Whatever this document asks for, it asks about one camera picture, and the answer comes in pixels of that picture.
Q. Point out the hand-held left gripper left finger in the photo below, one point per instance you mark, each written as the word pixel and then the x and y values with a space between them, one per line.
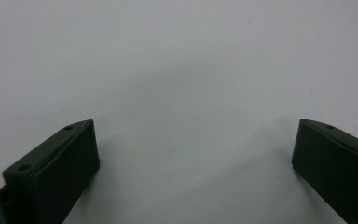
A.
pixel 56 174

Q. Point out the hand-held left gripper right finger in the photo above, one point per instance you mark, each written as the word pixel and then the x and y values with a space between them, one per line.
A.
pixel 338 165

